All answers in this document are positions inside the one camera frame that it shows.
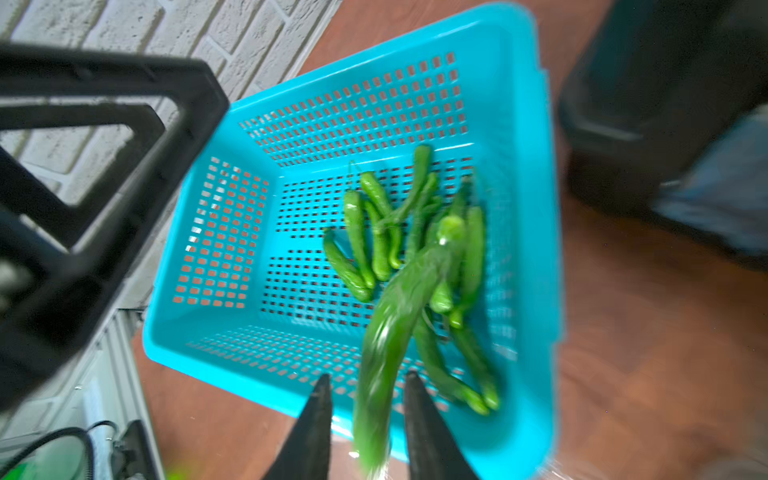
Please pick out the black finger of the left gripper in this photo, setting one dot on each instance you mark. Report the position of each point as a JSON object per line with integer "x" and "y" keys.
{"x": 63, "y": 264}

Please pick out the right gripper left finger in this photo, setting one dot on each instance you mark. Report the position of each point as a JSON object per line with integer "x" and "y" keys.
{"x": 306, "y": 452}

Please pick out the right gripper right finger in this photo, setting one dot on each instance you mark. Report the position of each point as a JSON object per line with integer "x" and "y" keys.
{"x": 432, "y": 450}

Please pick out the black grey toolbox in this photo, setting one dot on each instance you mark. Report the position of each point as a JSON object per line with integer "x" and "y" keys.
{"x": 665, "y": 115}

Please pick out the long green pepper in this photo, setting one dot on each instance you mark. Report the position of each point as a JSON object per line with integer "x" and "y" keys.
{"x": 387, "y": 337}

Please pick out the teal plastic perforated basket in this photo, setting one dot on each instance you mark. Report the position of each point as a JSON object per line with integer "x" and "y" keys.
{"x": 245, "y": 298}

